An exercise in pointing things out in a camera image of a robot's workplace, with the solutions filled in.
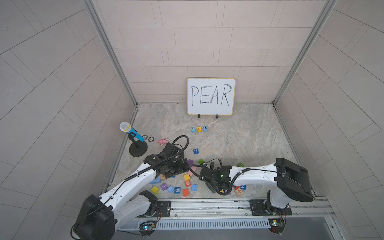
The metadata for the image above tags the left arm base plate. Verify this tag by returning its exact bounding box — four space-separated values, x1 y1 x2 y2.
139 201 171 218

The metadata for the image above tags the blue arch block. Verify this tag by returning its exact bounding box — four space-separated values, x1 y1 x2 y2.
149 176 162 185

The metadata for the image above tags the orange 0 block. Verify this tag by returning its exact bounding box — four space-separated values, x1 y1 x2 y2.
185 180 192 188

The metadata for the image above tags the blue toy microphone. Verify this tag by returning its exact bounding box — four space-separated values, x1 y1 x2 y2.
120 122 145 142

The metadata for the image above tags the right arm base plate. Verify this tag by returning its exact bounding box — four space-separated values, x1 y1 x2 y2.
250 199 292 216

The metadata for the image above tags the blue 9 block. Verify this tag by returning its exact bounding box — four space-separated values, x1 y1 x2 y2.
174 187 181 194

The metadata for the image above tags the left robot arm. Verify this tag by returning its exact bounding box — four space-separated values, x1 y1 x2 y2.
70 143 188 240

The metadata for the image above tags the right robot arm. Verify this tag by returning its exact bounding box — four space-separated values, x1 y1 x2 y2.
196 158 314 216

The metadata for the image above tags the pink pig toy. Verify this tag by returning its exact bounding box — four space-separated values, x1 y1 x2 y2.
158 139 169 146

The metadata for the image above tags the white board reading PEAR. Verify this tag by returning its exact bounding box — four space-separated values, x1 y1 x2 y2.
187 78 236 116

